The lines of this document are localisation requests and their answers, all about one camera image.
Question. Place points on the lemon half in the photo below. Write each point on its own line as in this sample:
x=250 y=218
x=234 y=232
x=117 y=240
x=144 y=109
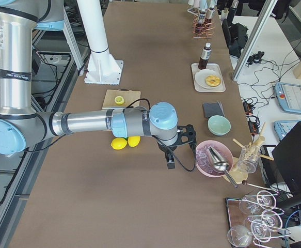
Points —
x=119 y=100

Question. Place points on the white plate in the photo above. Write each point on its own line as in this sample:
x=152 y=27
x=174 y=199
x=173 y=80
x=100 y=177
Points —
x=202 y=74

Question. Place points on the braided ring donut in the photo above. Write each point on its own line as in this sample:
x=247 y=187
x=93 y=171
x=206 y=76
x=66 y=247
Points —
x=213 y=81

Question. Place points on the metal ice scoop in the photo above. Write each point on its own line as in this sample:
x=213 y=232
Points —
x=221 y=165

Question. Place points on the whole lemon upper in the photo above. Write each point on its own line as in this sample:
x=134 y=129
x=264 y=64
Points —
x=119 y=143

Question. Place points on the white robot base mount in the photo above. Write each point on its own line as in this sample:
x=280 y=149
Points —
x=102 y=67

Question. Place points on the green bowl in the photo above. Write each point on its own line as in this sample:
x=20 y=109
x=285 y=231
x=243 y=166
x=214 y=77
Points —
x=219 y=125

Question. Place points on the dark drink bottle on tray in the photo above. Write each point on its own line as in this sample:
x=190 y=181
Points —
x=204 y=57

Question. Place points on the grey folded cloth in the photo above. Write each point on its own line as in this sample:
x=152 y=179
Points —
x=213 y=109

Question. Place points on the wine glass rack tray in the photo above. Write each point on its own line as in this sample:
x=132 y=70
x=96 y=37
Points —
x=255 y=220

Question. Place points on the wooden cutting board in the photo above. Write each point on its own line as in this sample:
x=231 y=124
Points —
x=129 y=96

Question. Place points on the black monitor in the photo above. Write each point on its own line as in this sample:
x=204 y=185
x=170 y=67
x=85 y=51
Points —
x=287 y=156

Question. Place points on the copper wire bottle rack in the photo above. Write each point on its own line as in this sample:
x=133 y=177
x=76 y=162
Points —
x=203 y=30

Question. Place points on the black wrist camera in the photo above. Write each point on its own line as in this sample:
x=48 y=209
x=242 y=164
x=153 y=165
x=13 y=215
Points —
x=169 y=160

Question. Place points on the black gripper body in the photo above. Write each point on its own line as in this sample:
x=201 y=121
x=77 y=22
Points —
x=166 y=149

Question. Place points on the whole lemon lower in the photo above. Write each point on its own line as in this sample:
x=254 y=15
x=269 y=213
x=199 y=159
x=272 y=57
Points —
x=134 y=141

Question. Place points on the blue teach pendant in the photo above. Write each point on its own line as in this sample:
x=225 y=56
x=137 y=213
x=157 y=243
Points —
x=289 y=97

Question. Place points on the pink ice bowl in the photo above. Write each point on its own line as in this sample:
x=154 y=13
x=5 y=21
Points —
x=204 y=162

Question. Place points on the whole lemon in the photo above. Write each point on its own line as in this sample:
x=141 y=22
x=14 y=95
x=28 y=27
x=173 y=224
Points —
x=119 y=143
x=134 y=141

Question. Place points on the cream rabbit tray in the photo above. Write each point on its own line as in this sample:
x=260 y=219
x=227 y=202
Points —
x=212 y=66

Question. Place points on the round wooden stand base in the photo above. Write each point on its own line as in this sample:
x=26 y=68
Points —
x=238 y=175

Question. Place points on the glass cup on stand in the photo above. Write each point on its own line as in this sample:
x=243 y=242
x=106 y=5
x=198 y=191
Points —
x=248 y=160

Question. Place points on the bottle in wire rack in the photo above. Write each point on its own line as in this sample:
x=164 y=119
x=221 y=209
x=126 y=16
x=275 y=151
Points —
x=200 y=21

